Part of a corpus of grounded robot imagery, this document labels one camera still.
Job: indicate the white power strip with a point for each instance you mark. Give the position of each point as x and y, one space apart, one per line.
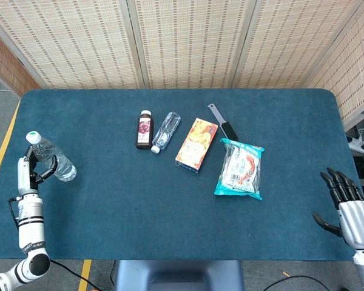
359 145

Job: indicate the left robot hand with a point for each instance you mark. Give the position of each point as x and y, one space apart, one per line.
25 179

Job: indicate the teal snack bag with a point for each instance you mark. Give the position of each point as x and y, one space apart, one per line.
241 169

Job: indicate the blue-grey robot torso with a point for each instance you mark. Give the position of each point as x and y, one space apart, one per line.
179 276

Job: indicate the teal table cloth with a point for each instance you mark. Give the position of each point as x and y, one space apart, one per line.
170 212

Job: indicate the dark juice bottle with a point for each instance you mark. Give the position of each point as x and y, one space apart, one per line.
144 130

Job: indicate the clear green-capped water bottle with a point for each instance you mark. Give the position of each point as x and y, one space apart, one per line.
63 166

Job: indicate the small clear white-capped bottle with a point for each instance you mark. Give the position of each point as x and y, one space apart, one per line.
167 130

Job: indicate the orange and blue snack box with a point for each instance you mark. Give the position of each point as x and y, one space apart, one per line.
195 145

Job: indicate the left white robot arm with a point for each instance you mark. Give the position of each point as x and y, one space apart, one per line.
31 230

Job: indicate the brown woven screen panel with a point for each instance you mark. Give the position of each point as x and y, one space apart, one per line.
6 66

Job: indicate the woven bamboo screen panel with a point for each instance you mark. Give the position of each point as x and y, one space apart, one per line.
76 42
191 42
355 72
291 42

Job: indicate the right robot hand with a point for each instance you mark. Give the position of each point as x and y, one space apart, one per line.
356 218

